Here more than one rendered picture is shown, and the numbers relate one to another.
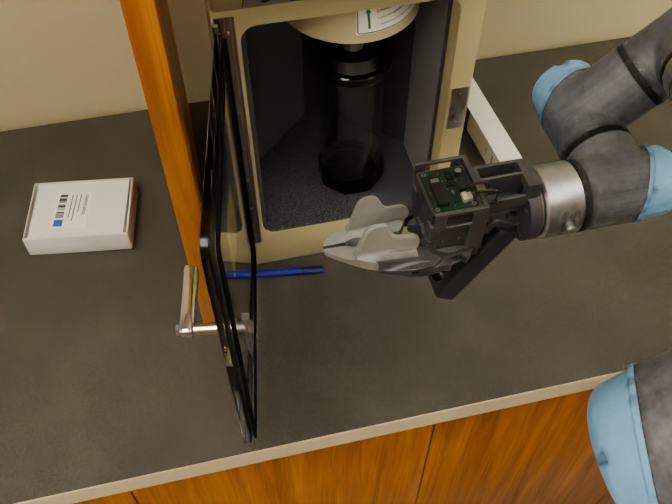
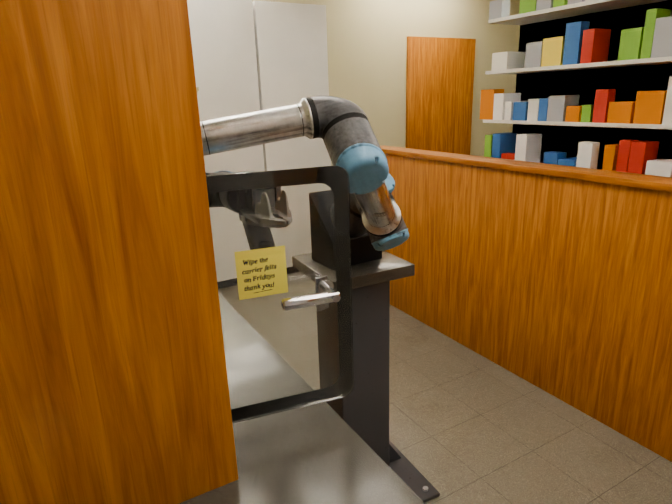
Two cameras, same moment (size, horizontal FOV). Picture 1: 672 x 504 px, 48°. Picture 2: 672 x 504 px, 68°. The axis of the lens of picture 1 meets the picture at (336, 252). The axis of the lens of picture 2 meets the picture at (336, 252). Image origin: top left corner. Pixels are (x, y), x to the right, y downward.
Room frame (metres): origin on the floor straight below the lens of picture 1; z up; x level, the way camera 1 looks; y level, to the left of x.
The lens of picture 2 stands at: (0.61, 0.83, 1.49)
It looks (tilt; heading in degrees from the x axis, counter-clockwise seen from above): 17 degrees down; 254
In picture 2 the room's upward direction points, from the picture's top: 2 degrees counter-clockwise
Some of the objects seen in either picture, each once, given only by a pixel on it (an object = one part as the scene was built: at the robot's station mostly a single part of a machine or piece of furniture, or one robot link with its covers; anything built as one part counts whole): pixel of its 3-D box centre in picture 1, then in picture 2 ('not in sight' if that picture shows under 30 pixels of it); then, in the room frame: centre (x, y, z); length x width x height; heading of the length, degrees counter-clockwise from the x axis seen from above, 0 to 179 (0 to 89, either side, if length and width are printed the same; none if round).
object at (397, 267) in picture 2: not in sight; (350, 265); (0.09, -0.75, 0.92); 0.32 x 0.32 x 0.04; 10
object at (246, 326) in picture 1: (245, 335); not in sight; (0.42, 0.10, 1.18); 0.02 x 0.02 x 0.06; 3
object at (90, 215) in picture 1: (82, 215); not in sight; (0.78, 0.40, 0.96); 0.16 x 0.12 x 0.04; 95
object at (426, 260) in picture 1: (418, 252); not in sight; (0.46, -0.08, 1.28); 0.09 x 0.05 x 0.02; 103
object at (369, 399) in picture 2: not in sight; (353, 381); (0.09, -0.75, 0.45); 0.48 x 0.48 x 0.90; 10
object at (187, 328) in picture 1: (204, 301); (309, 296); (0.45, 0.14, 1.20); 0.10 x 0.05 x 0.03; 3
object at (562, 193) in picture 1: (547, 202); not in sight; (0.51, -0.22, 1.30); 0.08 x 0.05 x 0.08; 13
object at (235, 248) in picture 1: (234, 252); (258, 302); (0.53, 0.12, 1.19); 0.30 x 0.01 x 0.40; 3
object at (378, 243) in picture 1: (373, 242); not in sight; (0.45, -0.04, 1.30); 0.09 x 0.03 x 0.06; 103
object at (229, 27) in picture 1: (241, 152); not in sight; (0.69, 0.12, 1.19); 0.03 x 0.02 x 0.39; 103
